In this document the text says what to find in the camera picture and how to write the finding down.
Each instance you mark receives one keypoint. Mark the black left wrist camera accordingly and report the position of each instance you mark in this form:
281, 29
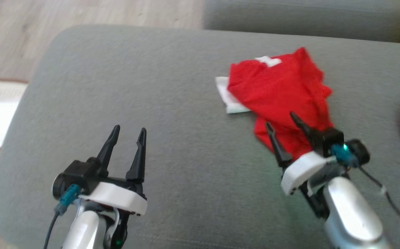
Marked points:
77, 174

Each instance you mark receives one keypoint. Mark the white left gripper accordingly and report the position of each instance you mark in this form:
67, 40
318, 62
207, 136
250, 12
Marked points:
120, 199

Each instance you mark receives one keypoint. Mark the grey sofa cushion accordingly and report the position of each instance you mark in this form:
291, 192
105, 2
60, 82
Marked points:
307, 17

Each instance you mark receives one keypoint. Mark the red white basketball jersey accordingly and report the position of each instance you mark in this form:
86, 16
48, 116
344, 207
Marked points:
276, 90

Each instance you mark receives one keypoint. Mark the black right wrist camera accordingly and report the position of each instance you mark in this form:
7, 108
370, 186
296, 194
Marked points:
335, 138

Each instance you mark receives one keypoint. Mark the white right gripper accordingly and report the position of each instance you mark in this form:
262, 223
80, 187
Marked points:
300, 171

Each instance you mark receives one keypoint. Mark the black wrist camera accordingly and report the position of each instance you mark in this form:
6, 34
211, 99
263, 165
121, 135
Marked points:
77, 174
335, 138

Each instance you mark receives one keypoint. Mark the large grey sofa seat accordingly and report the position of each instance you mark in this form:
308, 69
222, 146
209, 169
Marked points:
151, 86

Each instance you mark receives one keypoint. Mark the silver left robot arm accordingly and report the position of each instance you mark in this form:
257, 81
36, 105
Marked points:
82, 228

